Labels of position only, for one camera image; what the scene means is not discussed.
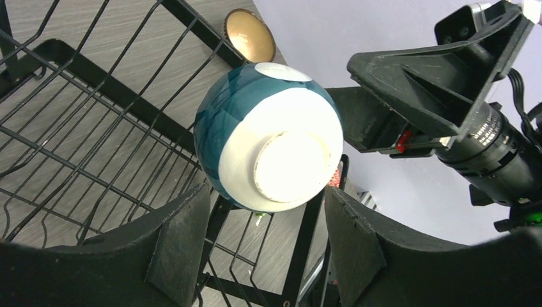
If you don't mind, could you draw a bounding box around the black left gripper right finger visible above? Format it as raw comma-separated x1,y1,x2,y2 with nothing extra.
325,187,541,306

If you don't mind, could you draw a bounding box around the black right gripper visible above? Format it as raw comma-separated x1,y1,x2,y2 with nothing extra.
327,7,541,208

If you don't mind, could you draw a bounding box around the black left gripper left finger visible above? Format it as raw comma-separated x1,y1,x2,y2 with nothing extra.
1,184,210,306

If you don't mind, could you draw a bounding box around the teal bowl white base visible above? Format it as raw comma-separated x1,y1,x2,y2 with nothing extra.
194,62,343,213

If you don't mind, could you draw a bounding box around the black patterned rim bowl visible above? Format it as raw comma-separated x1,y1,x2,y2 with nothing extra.
223,8,277,63

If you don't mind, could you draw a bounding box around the blue white zigzag bowl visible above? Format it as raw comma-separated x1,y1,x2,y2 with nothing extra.
328,169,341,187

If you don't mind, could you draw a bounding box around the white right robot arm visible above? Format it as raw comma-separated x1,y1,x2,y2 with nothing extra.
327,1,541,232

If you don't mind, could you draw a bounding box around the green owl puzzle piece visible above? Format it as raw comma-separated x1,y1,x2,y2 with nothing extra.
254,212,267,227

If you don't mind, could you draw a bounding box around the black wire dish rack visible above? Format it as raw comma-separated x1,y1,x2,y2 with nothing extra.
1,1,341,306

